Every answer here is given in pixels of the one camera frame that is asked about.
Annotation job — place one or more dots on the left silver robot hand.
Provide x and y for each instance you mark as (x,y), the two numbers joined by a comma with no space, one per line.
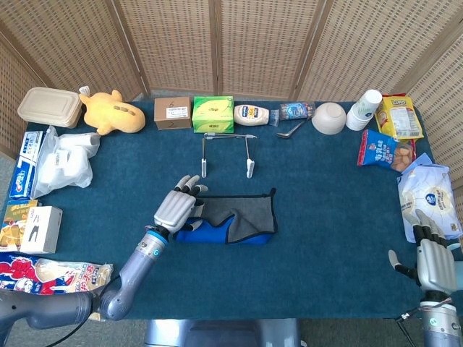
(173,211)

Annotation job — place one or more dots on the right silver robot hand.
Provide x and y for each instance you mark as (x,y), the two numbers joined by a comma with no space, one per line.
(436,267)

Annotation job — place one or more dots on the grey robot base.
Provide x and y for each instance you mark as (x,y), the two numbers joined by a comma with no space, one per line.
(217,332)

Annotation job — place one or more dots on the grey and blue cloth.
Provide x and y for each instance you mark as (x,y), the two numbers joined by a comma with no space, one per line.
(253,217)

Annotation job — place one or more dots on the beige glove pack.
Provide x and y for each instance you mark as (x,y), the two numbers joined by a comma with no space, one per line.
(90,278)

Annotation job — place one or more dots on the blue toothpaste box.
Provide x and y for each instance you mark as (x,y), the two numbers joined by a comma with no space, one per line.
(21,184)

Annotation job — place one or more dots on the beige bowl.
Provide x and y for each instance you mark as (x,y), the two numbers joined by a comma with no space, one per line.
(329,117)

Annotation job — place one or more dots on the clear plastic water bottle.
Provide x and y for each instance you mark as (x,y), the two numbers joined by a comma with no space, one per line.
(294,110)

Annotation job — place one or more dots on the stack of paper cups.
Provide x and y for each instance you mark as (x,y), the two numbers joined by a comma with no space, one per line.
(361,115)

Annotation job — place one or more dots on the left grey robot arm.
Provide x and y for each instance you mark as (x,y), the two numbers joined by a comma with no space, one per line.
(141,264)

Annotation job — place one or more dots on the pale blue tissue bag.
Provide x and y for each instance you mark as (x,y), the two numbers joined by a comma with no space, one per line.
(430,188)

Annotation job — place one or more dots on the mayonnaise squeeze bottle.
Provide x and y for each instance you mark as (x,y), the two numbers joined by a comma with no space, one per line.
(251,115)

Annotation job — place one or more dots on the brown cardboard box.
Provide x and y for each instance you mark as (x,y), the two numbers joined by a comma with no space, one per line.
(173,121)

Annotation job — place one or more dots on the blue cookie snack bag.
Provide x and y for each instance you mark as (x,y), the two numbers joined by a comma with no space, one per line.
(380,150)

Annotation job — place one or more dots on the red and blue snack bag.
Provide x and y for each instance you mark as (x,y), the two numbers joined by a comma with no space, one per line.
(14,267)

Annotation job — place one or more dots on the white toothpaste box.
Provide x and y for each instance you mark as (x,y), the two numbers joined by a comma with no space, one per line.
(30,144)

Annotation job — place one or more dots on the yellow plush toy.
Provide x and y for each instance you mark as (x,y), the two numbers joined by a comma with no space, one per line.
(112,115)

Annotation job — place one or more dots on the blue carpet table mat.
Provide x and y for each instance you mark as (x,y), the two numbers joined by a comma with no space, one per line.
(307,235)

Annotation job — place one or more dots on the beige lidded lunch box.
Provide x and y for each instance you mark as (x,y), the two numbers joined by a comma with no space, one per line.
(48,106)

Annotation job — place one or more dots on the white plastic bag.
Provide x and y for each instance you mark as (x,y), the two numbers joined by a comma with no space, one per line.
(65,162)

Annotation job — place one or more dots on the green tissue pack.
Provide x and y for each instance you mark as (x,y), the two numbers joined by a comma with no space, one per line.
(213,115)

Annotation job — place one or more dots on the white box black print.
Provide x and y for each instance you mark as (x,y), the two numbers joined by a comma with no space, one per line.
(41,229)

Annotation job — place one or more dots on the woven folding screen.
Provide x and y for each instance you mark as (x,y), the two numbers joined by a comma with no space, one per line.
(253,43)

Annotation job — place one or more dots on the yellow snack bag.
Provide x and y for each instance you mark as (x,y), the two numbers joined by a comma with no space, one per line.
(399,119)

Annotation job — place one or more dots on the yellow snack box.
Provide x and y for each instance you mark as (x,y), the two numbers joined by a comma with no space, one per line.
(12,224)

